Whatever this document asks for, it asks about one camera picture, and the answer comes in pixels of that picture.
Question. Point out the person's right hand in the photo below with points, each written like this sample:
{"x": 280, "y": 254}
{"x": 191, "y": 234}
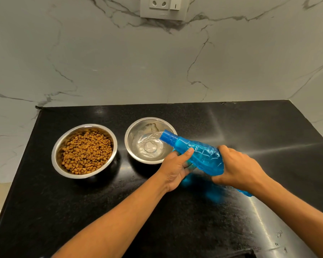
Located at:
{"x": 242, "y": 171}

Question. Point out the person's left hand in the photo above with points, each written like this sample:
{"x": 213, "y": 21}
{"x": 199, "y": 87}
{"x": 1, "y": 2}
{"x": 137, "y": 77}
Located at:
{"x": 175, "y": 169}

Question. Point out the blue plastic water bottle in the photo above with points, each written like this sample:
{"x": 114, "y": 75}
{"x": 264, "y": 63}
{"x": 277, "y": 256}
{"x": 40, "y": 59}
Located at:
{"x": 204, "y": 155}

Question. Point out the plain steel bowl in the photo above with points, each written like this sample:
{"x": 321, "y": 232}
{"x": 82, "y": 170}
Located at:
{"x": 140, "y": 126}

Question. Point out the steel bowl with yellow residue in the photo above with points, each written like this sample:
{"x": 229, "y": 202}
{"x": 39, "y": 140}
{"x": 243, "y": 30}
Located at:
{"x": 57, "y": 163}

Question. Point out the person's right forearm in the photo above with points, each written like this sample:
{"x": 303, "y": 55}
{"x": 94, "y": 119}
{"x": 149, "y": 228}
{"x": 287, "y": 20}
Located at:
{"x": 301, "y": 212}

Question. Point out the person's left forearm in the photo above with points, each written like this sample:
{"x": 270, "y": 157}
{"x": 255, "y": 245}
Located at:
{"x": 118, "y": 225}

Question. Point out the white wall socket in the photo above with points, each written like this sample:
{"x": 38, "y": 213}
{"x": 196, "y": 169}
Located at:
{"x": 164, "y": 10}

